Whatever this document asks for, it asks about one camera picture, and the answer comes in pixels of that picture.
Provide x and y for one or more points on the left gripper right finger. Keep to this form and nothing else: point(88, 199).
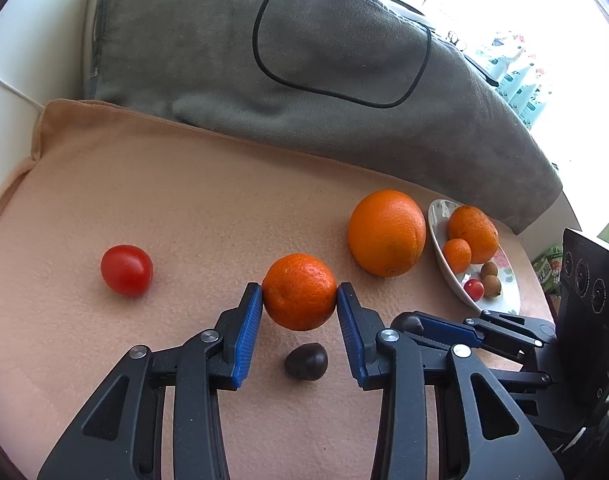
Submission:
point(483, 433)

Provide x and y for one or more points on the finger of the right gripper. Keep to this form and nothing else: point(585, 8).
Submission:
point(502, 330)
point(434, 332)

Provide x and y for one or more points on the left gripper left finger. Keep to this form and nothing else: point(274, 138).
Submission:
point(118, 432)

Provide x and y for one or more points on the cherry tomato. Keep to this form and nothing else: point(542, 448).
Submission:
point(127, 270)
point(475, 289)

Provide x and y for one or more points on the brown longan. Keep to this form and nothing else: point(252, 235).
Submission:
point(488, 269)
point(492, 286)

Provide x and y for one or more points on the small mandarin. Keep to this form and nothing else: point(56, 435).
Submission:
point(458, 255)
point(299, 292)

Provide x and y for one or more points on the speckled large orange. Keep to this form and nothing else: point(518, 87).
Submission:
point(472, 225)

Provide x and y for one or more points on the floral white plate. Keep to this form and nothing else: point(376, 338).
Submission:
point(438, 215)

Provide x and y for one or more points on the smooth large orange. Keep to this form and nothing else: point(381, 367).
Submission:
point(386, 233)

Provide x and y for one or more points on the beige blanket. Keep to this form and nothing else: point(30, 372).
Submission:
point(212, 212)

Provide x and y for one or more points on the grey blanket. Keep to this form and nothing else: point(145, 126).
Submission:
point(343, 79)

